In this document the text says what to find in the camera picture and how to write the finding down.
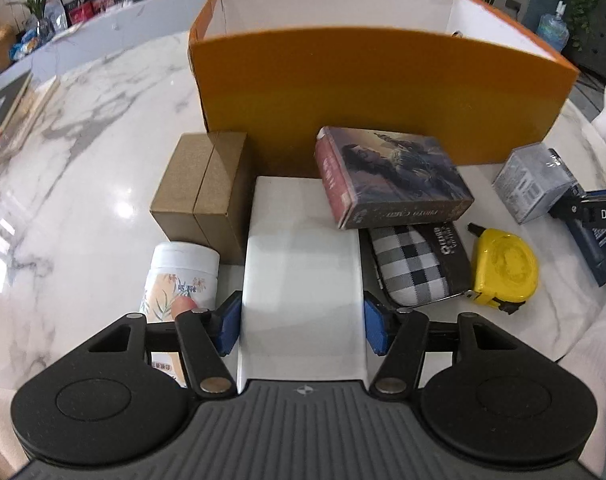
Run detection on large orange cardboard box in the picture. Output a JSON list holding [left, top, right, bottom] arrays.
[[187, 0, 581, 181]]

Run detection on dark blue box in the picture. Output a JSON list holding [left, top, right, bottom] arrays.
[[548, 149, 606, 288]]

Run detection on person's cream trousers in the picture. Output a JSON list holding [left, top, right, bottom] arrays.
[[558, 305, 606, 480]]

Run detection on blue snack packets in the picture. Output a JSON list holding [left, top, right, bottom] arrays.
[[10, 25, 49, 61]]

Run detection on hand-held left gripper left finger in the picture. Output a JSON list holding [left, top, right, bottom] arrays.
[[88, 292, 244, 399]]

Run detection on white floral canister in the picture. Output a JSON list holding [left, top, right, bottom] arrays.
[[139, 242, 221, 389]]

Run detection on yellow tape measure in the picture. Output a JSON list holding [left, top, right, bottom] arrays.
[[465, 222, 540, 315]]

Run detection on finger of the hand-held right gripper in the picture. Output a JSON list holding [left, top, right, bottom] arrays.
[[548, 186, 606, 233]]

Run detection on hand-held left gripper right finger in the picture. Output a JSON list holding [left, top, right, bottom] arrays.
[[363, 290, 522, 395]]

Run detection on plain white box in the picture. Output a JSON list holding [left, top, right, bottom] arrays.
[[237, 176, 370, 394]]

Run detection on brown cardboard box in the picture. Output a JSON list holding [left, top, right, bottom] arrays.
[[150, 131, 249, 266]]

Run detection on plaid glasses case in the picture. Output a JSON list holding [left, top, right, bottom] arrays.
[[359, 221, 472, 307]]

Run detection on dark cabinet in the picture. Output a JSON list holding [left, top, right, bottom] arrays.
[[578, 0, 606, 80]]

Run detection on picture-printed card box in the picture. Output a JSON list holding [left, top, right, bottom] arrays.
[[315, 126, 475, 231]]

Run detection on blue water bottle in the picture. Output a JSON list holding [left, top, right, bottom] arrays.
[[537, 0, 570, 54]]

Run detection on stack of books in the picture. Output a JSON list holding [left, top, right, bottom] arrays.
[[0, 72, 61, 171]]

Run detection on red gift boxes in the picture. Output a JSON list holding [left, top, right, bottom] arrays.
[[66, 0, 119, 25]]

